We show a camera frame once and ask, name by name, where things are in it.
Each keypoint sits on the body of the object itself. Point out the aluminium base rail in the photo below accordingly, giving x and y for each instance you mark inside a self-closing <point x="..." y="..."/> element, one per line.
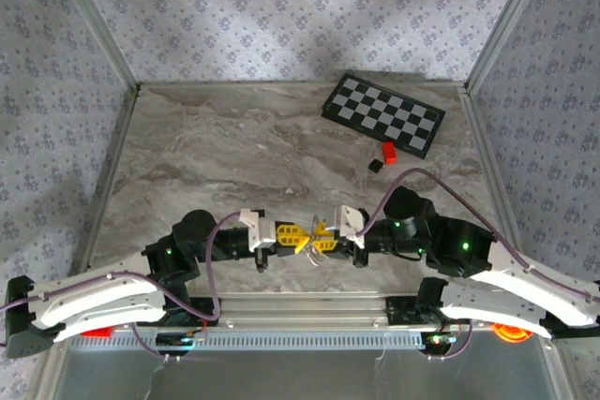
<point x="304" y="308"/>

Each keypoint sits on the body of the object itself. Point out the flat red object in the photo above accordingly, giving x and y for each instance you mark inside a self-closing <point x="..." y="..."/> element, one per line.
<point x="96" y="332"/>

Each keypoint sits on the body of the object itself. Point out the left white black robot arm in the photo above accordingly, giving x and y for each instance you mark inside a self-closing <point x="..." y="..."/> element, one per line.
<point x="94" y="299"/>

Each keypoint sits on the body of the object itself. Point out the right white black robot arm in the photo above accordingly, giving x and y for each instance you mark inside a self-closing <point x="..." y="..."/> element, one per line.
<point x="492" y="311"/>

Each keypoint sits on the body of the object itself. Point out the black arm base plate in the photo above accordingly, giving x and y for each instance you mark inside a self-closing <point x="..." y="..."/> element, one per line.
<point x="398" y="311"/>
<point x="215" y="322"/>

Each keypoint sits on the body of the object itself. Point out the small black block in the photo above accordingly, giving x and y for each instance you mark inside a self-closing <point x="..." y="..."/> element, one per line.
<point x="375" y="166"/>

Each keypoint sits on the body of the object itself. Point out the aluminium frame post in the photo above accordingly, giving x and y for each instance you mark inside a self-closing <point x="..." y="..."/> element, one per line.
<point x="506" y="20"/>
<point x="97" y="20"/>

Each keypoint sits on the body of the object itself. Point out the orange curved plastic piece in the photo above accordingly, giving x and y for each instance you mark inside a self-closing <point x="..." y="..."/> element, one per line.
<point x="511" y="333"/>

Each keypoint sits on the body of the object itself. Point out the grey metal sheet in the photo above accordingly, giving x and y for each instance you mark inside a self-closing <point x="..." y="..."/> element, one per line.
<point x="304" y="376"/>

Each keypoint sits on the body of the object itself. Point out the black grey chessboard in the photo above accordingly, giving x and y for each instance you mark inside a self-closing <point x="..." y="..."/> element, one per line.
<point x="384" y="112"/>

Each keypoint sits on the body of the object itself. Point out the floral patterned backdrop cloth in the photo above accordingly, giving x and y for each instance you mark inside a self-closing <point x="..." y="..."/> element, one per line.
<point x="281" y="11"/>
<point x="37" y="137"/>
<point x="562" y="137"/>

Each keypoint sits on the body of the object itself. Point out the small circuit board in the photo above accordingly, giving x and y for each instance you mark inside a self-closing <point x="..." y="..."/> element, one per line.
<point x="440" y="340"/>
<point x="183" y="341"/>

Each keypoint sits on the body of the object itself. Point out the aluminium table side rail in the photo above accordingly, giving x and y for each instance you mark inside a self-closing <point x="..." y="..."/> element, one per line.
<point x="107" y="189"/>
<point x="494" y="184"/>

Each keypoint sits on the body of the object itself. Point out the red block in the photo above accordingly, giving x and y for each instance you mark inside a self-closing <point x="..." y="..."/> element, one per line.
<point x="389" y="152"/>

